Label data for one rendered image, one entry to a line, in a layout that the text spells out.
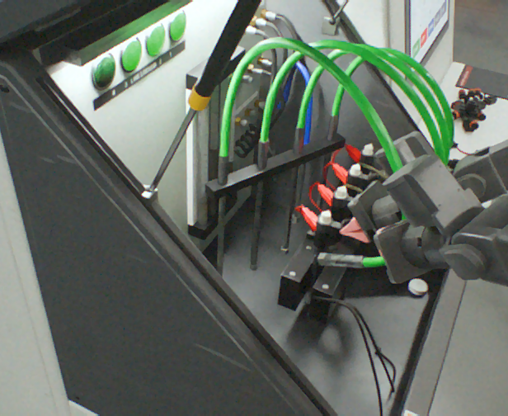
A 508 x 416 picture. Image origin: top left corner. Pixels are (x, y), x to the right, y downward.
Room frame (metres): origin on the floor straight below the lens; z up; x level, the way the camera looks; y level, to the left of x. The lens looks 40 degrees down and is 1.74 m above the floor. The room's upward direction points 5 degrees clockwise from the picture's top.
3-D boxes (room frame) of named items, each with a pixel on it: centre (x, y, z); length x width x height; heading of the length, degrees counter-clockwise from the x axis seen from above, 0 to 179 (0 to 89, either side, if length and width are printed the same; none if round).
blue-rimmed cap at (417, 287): (0.88, -0.36, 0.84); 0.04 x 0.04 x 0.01
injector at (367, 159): (0.99, -0.22, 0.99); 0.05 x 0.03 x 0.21; 67
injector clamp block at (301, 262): (0.88, -0.17, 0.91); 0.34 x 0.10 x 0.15; 157
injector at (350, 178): (0.91, -0.19, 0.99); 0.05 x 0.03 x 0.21; 67
